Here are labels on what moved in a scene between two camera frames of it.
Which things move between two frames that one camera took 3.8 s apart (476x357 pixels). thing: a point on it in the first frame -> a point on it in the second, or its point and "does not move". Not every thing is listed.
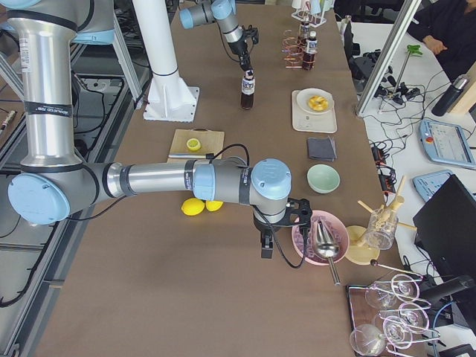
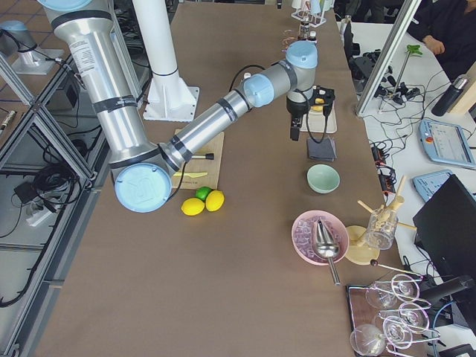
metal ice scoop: x=327 y=246 does not move
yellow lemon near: x=193 y=206 does not move
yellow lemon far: x=213 y=205 does not move
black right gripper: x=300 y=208 -> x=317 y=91
